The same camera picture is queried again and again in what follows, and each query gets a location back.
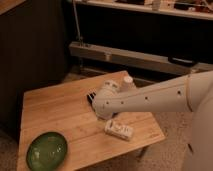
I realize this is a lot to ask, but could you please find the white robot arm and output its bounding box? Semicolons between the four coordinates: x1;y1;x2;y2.
92;71;213;171

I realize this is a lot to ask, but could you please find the long grey case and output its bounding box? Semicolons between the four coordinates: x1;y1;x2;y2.
69;41;213;75

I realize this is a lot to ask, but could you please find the metal pole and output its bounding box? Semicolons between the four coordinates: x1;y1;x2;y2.
72;0;83;46

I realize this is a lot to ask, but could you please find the white shelf board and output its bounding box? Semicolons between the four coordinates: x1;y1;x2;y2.
75;0;213;21

